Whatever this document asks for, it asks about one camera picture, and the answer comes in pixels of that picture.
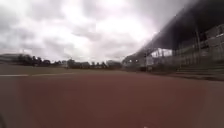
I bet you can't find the red running track surface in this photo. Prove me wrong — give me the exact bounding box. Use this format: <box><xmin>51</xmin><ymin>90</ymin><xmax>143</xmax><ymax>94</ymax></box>
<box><xmin>0</xmin><ymin>70</ymin><xmax>224</xmax><ymax>128</ymax></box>

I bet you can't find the row of trees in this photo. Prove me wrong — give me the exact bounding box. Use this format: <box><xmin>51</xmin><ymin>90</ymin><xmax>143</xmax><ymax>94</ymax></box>
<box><xmin>0</xmin><ymin>53</ymin><xmax>124</xmax><ymax>70</ymax></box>

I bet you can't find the grass field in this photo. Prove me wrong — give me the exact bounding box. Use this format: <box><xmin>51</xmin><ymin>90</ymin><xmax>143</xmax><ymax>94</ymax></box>
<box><xmin>0</xmin><ymin>64</ymin><xmax>124</xmax><ymax>76</ymax></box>

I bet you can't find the grandstand building with roof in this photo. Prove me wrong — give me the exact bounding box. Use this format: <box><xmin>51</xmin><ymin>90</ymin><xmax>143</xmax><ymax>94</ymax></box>
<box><xmin>121</xmin><ymin>0</ymin><xmax>224</xmax><ymax>81</ymax></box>

